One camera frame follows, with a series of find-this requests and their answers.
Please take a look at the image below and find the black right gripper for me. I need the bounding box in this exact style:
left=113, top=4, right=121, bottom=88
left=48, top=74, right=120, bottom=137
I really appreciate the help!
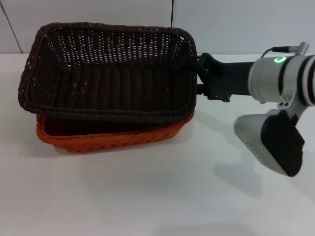
left=189, top=52, right=254, bottom=103

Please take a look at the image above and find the dark brown woven basket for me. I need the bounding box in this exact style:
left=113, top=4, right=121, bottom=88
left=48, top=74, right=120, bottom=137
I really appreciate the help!
left=18, top=22, right=198, bottom=124

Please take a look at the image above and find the orange woven plastic basket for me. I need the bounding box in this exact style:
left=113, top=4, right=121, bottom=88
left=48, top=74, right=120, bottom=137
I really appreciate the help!
left=35, top=110, right=196, bottom=154

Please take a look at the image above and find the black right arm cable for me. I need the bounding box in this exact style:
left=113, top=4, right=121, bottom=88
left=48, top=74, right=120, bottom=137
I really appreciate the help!
left=260, top=46, right=300, bottom=59

